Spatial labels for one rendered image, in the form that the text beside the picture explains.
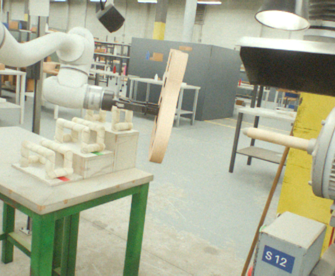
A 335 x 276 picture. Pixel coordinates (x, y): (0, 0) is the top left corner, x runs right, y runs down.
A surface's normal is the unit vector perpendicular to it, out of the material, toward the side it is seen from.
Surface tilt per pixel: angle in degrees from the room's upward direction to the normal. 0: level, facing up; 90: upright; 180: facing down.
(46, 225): 90
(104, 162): 90
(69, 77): 67
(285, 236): 0
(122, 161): 90
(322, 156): 87
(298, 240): 0
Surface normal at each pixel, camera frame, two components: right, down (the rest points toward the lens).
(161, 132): 0.04, 0.20
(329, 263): 0.13, -0.97
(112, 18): 0.32, 0.49
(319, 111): -0.59, 0.10
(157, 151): -0.07, 0.64
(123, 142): 0.79, 0.22
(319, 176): -0.60, 0.42
